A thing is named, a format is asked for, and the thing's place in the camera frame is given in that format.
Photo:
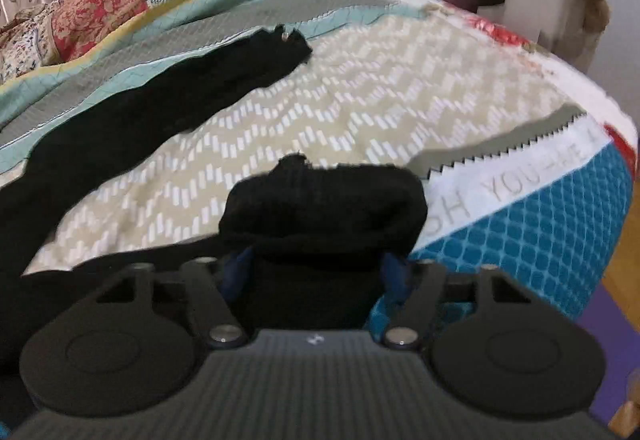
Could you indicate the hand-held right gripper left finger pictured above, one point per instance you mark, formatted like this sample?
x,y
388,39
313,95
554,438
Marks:
x,y
233,273

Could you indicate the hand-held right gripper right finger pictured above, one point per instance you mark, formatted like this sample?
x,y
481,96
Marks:
x,y
396,271

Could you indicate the black sock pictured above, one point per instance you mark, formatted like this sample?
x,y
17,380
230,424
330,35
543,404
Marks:
x,y
320,210

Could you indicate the patchwork chevron bedspread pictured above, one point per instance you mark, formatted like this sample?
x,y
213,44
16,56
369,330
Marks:
x,y
350,95

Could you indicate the purple mat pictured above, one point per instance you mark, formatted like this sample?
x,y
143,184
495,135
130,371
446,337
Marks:
x,y
612,345

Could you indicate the teal grey quilt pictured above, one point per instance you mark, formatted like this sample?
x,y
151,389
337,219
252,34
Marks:
x,y
200,25

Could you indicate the floral patchwork quilt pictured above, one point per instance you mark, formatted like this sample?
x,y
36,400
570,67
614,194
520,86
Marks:
x,y
95,20

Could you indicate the cardboard box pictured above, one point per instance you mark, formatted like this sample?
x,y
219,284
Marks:
x,y
545,5

